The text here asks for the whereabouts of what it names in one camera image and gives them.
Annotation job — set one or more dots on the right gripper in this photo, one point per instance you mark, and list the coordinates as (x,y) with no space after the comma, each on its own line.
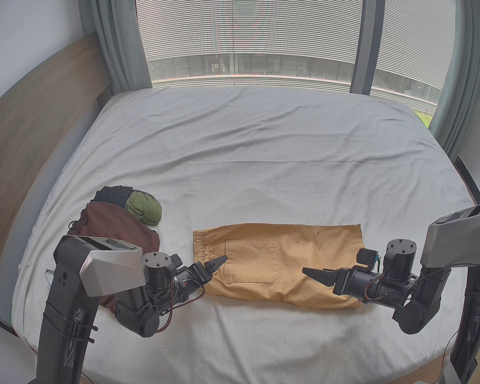
(358,285)

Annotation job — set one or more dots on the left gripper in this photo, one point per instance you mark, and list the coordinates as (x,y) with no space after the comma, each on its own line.
(193,279)

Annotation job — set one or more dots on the tan shorts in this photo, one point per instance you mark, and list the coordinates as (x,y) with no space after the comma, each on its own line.
(300,247)

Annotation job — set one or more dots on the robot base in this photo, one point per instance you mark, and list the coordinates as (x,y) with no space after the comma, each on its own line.
(452,375)

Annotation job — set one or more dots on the bed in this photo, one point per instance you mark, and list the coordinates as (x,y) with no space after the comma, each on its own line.
(262,142)

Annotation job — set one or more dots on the green garment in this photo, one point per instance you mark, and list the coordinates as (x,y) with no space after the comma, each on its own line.
(144,208)

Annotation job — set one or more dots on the brown garment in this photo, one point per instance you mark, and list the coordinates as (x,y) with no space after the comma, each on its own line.
(112,221)

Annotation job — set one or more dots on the black garment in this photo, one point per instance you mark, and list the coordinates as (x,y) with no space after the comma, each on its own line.
(110,195)

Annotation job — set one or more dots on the grey-green curtain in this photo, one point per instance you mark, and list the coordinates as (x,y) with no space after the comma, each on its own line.
(120,45)
(459,93)

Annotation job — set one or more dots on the window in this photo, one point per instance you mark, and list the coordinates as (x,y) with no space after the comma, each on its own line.
(262,37)

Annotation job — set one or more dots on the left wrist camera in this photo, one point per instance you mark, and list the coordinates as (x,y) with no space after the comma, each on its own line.
(177,261)

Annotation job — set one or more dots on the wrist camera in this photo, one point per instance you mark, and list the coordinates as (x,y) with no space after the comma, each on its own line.
(177,261)
(366,258)

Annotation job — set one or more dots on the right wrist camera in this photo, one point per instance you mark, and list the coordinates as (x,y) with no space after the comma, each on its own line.
(366,258)

